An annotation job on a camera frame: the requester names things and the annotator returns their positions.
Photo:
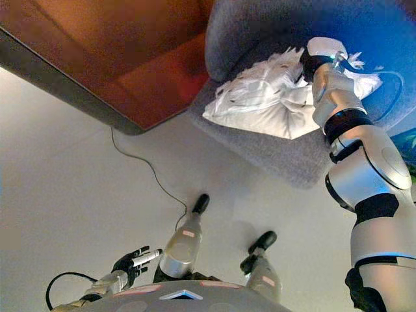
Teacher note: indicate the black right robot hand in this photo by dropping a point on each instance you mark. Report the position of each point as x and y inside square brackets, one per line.
[318, 57]

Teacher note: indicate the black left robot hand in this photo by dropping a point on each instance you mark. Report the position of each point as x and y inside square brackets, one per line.
[133, 261]

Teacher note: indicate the white ruffled pillow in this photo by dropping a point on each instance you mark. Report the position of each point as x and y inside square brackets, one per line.
[260, 100]

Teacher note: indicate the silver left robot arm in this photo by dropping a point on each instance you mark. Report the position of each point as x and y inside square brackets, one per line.
[97, 289]

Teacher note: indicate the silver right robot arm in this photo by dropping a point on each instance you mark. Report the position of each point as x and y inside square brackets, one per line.
[364, 169]

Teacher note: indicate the silver left robot leg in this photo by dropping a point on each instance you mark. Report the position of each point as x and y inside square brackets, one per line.
[185, 247]

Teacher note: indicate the silver robot leg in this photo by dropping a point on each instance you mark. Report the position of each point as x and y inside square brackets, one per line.
[263, 269]
[185, 247]

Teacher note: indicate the grey robot torso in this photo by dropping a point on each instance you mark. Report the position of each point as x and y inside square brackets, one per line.
[188, 297]

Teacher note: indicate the grey fabric armchair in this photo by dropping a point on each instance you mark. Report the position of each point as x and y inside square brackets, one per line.
[273, 156]

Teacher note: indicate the green leafy houseplant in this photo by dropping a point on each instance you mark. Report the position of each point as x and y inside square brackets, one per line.
[406, 146]

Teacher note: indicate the silver right robot leg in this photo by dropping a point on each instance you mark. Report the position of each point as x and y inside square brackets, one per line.
[263, 269]

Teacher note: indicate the brown wooden cabinet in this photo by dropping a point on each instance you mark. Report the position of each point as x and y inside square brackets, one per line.
[107, 48]

